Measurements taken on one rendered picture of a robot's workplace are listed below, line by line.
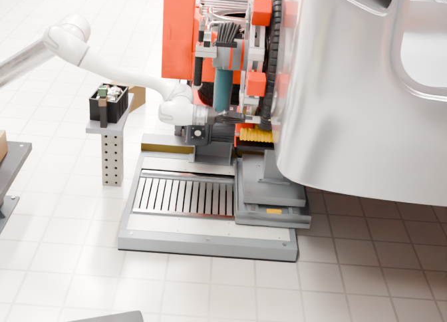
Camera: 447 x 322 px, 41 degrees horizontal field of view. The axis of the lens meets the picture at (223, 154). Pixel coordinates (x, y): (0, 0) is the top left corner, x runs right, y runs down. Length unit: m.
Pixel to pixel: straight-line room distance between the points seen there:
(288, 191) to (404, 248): 0.65
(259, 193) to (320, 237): 0.40
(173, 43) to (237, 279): 1.27
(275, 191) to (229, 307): 0.64
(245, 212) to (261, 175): 0.25
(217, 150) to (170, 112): 0.87
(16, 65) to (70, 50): 0.37
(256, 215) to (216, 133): 0.56
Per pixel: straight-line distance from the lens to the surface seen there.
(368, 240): 3.14
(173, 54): 3.24
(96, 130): 2.93
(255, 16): 2.49
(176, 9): 3.17
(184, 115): 2.62
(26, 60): 2.83
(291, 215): 2.91
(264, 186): 2.97
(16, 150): 3.09
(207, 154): 3.45
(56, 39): 2.58
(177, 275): 2.75
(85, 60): 2.58
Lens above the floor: 1.82
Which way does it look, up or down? 30 degrees down
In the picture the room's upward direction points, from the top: 5 degrees clockwise
